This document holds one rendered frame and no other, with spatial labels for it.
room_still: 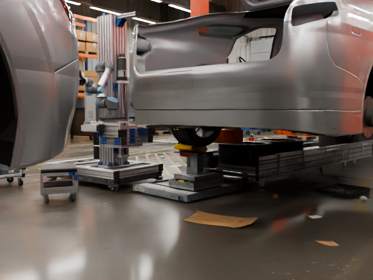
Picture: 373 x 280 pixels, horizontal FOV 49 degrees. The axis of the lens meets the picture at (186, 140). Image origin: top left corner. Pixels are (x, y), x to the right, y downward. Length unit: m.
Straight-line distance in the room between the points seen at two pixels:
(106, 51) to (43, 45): 3.87
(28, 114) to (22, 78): 0.10
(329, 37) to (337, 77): 0.24
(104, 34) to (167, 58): 1.44
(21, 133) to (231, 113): 1.82
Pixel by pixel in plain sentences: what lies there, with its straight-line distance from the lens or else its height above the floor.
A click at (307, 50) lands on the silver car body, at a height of 1.25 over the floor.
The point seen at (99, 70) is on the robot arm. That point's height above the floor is 1.36.
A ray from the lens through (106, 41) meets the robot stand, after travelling 5.15.
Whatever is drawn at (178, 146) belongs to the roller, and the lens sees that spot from 4.41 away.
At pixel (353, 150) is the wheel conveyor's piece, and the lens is 6.96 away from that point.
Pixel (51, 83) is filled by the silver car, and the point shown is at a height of 0.98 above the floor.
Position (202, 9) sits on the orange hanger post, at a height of 2.08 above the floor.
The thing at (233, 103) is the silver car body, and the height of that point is 0.95.
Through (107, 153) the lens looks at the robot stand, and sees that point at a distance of 5.12.
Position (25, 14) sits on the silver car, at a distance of 1.25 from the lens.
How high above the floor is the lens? 0.91
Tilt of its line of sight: 4 degrees down
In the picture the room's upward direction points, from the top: straight up
